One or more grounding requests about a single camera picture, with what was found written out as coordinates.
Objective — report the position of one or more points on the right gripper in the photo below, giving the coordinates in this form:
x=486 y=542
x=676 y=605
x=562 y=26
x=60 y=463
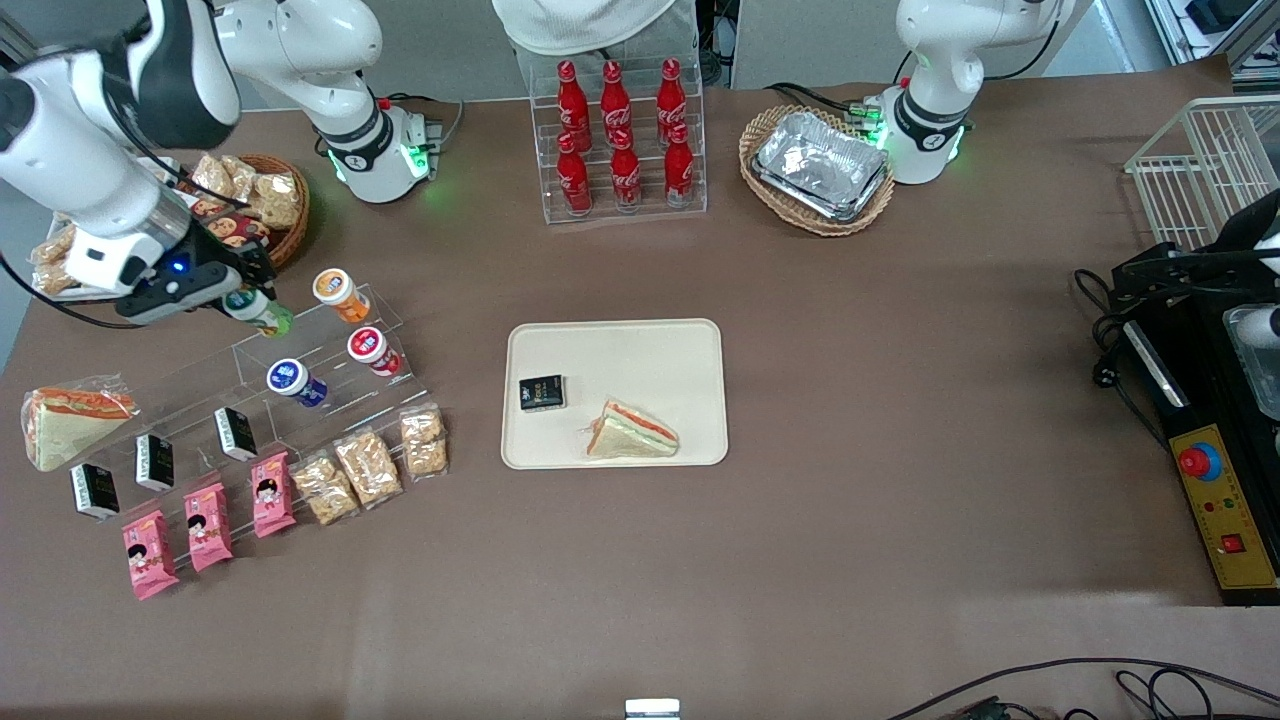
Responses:
x=243 y=262

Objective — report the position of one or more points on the green gum bottle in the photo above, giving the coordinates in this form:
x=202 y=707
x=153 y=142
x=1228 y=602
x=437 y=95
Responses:
x=275 y=320

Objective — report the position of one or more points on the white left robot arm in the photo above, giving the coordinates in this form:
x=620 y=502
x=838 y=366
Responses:
x=935 y=60

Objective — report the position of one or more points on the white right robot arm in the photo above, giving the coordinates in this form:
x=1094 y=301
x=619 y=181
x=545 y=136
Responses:
x=300 y=40

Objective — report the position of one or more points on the orange gum bottle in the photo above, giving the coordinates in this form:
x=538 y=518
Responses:
x=340 y=293

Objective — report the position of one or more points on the blue gum bottle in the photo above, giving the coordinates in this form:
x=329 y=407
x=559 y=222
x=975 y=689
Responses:
x=293 y=380

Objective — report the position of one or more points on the red gum bottle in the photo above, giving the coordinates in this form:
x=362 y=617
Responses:
x=372 y=350

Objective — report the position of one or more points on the cream plastic tray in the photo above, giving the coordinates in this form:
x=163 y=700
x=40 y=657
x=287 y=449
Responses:
x=640 y=370

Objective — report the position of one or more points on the pink cookie pack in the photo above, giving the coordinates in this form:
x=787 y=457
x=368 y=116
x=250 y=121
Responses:
x=225 y=230
x=208 y=528
x=272 y=495
x=150 y=555

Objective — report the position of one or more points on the wicker snack basket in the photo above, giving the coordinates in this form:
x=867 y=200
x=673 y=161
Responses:
x=295 y=225

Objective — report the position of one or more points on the clear-wrapped peanut brittle pack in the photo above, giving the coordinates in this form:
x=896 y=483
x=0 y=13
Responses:
x=242 y=178
x=212 y=175
x=424 y=442
x=368 y=468
x=280 y=202
x=325 y=490
x=52 y=260

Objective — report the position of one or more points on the clear acrylic step stand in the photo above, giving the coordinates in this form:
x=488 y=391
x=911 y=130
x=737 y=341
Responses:
x=340 y=410
x=190 y=400

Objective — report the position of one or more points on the black tissue pack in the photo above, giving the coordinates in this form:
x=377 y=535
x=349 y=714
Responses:
x=236 y=434
x=155 y=462
x=542 y=393
x=95 y=492

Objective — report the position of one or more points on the wrapped triangle sandwich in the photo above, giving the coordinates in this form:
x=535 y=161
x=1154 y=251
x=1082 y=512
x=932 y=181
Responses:
x=70 y=425
x=635 y=435

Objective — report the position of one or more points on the red cola bottle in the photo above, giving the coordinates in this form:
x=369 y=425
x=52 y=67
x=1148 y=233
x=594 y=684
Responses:
x=613 y=98
x=625 y=175
x=671 y=95
x=573 y=180
x=568 y=95
x=679 y=170

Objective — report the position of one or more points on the clear acrylic bottle rack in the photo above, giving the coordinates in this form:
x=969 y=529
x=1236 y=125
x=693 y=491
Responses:
x=600 y=210

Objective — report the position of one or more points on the person in white shirt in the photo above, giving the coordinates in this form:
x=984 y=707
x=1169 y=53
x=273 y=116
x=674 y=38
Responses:
x=580 y=25

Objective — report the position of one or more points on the wicker basket with foil trays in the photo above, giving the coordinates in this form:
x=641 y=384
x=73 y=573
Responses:
x=790 y=222

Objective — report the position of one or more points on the stack of foil trays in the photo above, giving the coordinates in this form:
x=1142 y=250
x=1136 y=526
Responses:
x=820 y=165

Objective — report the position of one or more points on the small white box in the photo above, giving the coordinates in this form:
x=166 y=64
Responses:
x=652 y=709

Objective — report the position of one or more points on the black sealing machine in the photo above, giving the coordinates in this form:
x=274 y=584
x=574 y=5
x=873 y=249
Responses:
x=1200 y=400

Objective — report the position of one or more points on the red emergency stop button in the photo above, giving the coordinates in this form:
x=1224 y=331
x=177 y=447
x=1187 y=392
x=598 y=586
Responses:
x=1196 y=461

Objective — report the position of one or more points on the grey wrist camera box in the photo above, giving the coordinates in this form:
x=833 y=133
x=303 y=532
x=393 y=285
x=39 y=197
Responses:
x=170 y=292

